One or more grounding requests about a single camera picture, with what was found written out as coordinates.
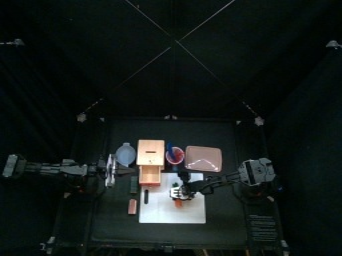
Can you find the grey oval dish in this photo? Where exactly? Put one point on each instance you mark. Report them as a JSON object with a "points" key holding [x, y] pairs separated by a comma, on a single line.
{"points": [[125, 154]]}

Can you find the wooden box with slot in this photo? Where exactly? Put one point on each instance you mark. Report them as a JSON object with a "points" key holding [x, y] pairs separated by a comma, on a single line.
{"points": [[149, 151]]}

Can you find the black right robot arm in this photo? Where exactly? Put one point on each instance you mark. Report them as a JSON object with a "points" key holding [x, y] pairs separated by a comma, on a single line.
{"points": [[255, 171]]}

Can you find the salmon pink toy block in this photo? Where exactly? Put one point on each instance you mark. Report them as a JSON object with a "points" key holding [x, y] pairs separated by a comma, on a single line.
{"points": [[132, 206]]}

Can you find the orange toy carrot green top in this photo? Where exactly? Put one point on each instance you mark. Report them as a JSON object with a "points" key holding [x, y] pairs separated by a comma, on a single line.
{"points": [[177, 203]]}

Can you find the pink rectangular tray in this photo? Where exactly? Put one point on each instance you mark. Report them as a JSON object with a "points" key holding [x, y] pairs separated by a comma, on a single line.
{"points": [[203, 158]]}

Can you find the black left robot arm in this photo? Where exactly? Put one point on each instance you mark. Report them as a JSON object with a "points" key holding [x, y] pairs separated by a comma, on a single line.
{"points": [[44, 168]]}

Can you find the blue utensil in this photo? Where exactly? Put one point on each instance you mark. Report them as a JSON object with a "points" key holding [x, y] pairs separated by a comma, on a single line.
{"points": [[168, 148]]}

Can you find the white cutting board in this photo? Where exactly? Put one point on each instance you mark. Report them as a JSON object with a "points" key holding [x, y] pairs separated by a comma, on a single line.
{"points": [[155, 213]]}

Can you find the grey frame clamp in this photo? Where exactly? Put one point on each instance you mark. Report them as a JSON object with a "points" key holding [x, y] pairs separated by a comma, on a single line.
{"points": [[80, 116], [283, 247], [332, 44], [259, 120], [17, 42], [48, 245]]}

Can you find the open wooden drawer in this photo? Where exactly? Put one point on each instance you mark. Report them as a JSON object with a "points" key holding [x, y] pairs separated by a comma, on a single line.
{"points": [[149, 176]]}

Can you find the dark green toy vegetable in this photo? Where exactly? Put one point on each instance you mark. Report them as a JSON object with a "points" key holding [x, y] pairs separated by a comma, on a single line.
{"points": [[133, 184]]}

